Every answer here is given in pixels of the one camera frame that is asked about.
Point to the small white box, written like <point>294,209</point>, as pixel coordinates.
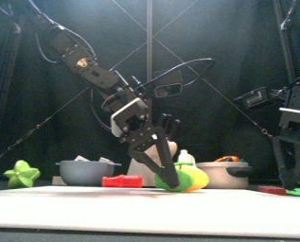
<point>57,180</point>

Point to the green toy corn husk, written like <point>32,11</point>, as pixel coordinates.
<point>184,183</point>

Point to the gray toy pot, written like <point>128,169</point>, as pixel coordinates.
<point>84,173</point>

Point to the orange toy carrot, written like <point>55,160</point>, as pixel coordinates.
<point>227,158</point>

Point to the beige toy carton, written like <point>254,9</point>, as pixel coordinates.
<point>139,177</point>

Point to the green toy star fruit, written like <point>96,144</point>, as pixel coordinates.
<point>21,175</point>

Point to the black frame post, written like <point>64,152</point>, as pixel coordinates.
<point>283,38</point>
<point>148,19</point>

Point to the red toy block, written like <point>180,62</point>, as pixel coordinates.
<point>122,181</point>

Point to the white toy piece in pot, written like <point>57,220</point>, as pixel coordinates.
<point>104,160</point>
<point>80,158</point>

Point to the white toy bottle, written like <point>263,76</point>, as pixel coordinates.
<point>184,156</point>

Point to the dark red toy piece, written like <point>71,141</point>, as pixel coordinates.
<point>271,190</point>

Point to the white cutting board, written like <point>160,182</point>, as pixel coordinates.
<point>147,211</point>

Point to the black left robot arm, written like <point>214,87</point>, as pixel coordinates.
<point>84,66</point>

